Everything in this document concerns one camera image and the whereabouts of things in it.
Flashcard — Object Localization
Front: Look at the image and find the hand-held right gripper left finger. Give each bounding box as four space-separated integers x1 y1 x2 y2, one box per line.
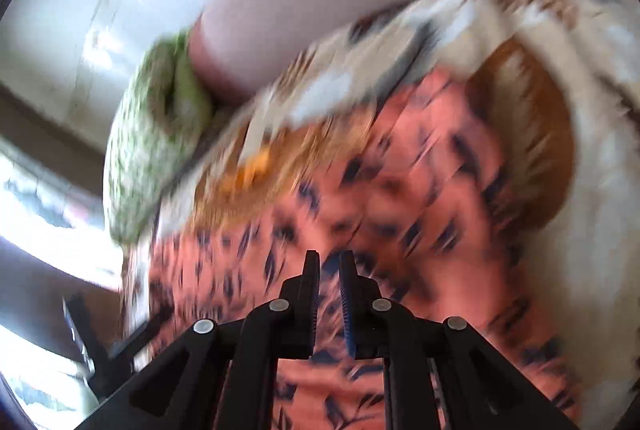
75 250 321 430

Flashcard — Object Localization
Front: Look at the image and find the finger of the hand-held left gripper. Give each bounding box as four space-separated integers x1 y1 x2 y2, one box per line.
62 295 156 403

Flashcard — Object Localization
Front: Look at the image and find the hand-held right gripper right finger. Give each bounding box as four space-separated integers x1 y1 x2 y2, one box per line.
339 251 581 430

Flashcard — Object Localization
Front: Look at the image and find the orange black floral garment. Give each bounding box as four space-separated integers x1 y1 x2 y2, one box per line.
125 70 586 430

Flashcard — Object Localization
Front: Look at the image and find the green patterned pillow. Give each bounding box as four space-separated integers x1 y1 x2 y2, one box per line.
102 32 216 245

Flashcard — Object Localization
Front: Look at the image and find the beige leaf-print plush blanket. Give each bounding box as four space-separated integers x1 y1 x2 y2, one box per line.
120 0 640 430

